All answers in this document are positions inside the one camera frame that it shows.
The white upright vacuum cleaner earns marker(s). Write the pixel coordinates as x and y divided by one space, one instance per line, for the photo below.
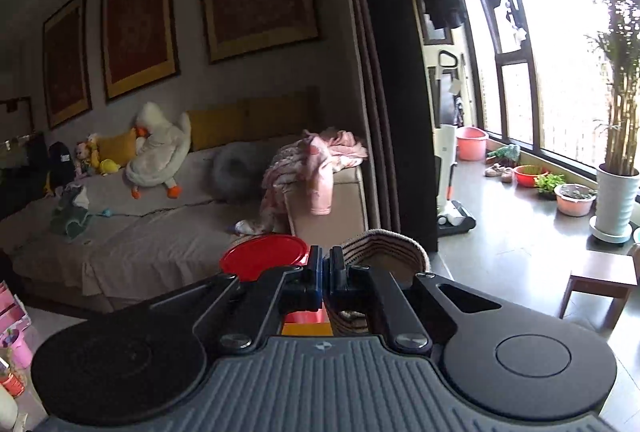
452 218

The left framed red picture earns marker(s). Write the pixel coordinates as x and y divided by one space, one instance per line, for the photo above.
65 75

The striped knit sweater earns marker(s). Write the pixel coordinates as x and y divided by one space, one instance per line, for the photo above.
383 249

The mustard back cushion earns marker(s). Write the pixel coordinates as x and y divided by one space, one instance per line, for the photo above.
255 119

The red round stool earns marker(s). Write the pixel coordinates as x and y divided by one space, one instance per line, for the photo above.
265 256

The small wooden stool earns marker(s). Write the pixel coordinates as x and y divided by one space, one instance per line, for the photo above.
603 274

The green plush toy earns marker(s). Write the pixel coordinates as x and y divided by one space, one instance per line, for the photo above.
71 215

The dark curtain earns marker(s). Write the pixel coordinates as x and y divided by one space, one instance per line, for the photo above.
399 127

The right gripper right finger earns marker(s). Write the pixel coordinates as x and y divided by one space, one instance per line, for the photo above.
427 314

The middle framed red picture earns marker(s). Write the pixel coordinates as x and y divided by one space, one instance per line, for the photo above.
138 45

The green leafy plant tray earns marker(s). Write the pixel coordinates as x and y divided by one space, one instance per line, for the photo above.
546 183

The pink basin with contents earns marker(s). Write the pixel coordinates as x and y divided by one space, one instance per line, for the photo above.
574 200

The potted bamboo palm plant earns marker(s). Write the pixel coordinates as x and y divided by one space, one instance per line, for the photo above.
619 43

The pink clothes pile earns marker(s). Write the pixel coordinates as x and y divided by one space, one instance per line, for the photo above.
313 160

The white plant pot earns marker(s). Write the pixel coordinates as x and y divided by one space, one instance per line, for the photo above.
616 196

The white goose plush toy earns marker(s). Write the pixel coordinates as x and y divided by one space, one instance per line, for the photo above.
161 148

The grey ring cushion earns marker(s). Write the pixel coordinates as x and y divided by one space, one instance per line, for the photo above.
237 171

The pink bucket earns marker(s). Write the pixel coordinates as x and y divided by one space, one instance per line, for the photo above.
471 143

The pink storage box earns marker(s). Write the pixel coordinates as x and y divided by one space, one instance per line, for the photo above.
14 322

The grey covered sofa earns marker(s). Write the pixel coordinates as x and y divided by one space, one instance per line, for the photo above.
135 249

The black penguin plush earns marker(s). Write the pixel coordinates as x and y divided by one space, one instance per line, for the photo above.
61 167

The yellow plush toy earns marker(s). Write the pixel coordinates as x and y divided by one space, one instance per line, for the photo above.
98 155

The red plastic basin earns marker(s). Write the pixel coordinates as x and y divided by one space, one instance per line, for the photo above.
526 175

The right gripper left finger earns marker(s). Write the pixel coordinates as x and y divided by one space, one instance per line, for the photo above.
240 316

